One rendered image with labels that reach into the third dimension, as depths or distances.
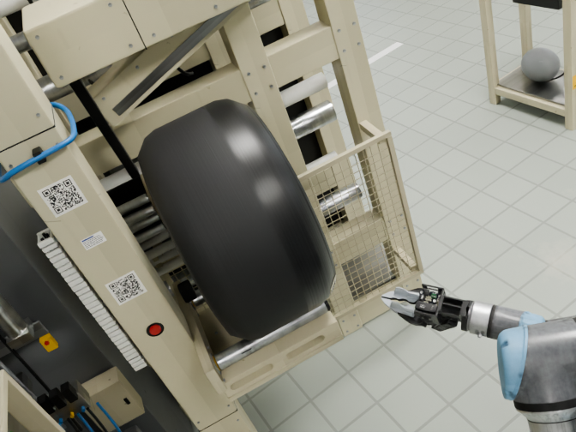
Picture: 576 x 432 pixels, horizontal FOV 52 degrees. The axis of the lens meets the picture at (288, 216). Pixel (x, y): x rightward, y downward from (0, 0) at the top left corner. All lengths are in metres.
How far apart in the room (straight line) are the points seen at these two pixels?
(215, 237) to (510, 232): 2.02
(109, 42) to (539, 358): 1.13
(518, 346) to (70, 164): 0.92
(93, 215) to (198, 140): 0.28
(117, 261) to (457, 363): 1.57
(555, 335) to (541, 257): 1.86
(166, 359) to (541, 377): 0.98
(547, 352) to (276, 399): 1.75
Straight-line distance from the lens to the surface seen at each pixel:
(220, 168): 1.29
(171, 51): 1.67
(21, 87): 1.25
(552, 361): 1.06
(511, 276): 2.84
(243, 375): 1.65
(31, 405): 1.50
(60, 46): 1.50
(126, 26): 1.50
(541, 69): 3.75
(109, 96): 1.68
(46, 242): 1.41
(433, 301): 1.39
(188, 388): 1.76
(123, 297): 1.50
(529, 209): 3.16
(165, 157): 1.34
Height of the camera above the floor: 2.09
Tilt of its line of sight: 37 degrees down
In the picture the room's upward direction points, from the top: 22 degrees counter-clockwise
